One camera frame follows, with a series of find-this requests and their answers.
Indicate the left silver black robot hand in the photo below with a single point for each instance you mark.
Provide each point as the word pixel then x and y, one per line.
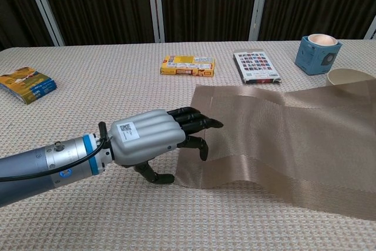
pixel 147 136

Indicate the white picture-grid card box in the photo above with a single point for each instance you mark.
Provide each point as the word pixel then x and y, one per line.
pixel 255 63

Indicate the black pleated curtain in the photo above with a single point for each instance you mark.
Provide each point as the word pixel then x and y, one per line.
pixel 102 4

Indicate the yellow flat snack box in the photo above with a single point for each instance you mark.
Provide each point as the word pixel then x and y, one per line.
pixel 188 66

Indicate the grey metal frame post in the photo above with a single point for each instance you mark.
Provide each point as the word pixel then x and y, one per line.
pixel 155 4
pixel 44 10
pixel 371 30
pixel 259 4

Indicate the orange and blue snack box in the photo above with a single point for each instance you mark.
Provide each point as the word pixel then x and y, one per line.
pixel 26 86

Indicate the brown woven placemat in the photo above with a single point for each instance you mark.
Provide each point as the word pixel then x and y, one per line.
pixel 279 133

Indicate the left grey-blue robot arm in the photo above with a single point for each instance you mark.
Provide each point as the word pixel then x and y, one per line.
pixel 35 168

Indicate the blue square cup box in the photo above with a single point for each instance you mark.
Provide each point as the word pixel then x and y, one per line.
pixel 311 60

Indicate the beige woven tablecloth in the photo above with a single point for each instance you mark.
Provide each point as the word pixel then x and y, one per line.
pixel 102 221

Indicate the pink cup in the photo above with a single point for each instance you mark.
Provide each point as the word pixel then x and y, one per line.
pixel 321 40

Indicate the pink bowl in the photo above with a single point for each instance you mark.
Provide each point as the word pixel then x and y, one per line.
pixel 343 77

